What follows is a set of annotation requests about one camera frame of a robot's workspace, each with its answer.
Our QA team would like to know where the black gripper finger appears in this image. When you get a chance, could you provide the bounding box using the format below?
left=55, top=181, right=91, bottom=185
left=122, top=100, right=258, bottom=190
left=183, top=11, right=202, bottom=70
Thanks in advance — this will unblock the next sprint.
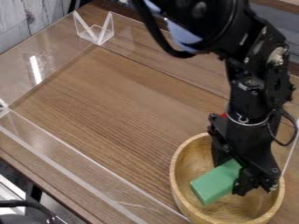
left=211, top=139, right=233, bottom=167
left=233, top=167, right=267, bottom=196

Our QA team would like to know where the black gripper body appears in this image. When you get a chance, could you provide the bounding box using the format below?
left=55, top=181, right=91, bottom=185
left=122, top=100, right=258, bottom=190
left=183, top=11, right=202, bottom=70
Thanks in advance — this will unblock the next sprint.
left=209, top=113, right=282, bottom=193

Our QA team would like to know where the green rectangular block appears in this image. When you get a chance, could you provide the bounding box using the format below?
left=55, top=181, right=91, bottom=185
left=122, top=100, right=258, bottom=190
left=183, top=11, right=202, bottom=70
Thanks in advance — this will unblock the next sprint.
left=190, top=159, right=242, bottom=206

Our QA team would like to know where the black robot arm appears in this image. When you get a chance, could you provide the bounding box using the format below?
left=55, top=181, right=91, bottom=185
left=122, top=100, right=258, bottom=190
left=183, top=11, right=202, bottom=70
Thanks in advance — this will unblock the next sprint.
left=132, top=0, right=295, bottom=196

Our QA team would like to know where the brown wooden bowl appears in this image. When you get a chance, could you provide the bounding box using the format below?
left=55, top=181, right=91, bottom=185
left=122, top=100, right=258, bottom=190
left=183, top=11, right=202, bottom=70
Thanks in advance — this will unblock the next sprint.
left=170, top=133, right=286, bottom=224

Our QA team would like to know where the black table leg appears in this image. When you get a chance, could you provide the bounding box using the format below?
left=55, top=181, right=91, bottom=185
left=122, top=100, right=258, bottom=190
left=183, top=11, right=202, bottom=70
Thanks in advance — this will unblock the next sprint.
left=31, top=185, right=43, bottom=202

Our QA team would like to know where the clear acrylic enclosure wall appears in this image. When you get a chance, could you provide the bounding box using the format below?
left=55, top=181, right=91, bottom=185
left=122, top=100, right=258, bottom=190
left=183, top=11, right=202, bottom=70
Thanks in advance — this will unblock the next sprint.
left=0, top=16, right=229, bottom=224

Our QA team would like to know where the black cable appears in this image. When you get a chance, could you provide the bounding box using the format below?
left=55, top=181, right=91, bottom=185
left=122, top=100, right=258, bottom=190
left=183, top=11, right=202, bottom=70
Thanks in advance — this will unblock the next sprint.
left=0, top=199, right=58, bottom=224

